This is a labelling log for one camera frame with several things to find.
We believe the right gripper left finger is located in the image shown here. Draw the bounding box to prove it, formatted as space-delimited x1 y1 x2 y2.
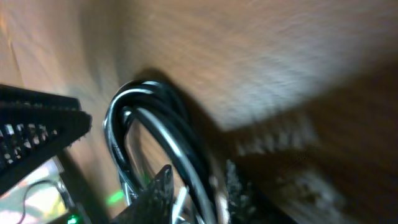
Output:
111 165 174 224

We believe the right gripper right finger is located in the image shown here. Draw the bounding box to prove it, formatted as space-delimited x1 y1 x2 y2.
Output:
226 160 295 224

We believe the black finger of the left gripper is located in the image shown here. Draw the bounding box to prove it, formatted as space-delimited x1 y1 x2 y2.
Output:
1 85 91 194

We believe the black usb cable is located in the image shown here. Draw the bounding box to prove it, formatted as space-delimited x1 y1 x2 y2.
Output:
102 79 218 224

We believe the white usb cable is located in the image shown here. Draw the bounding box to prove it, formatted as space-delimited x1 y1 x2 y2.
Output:
104 88 218 224

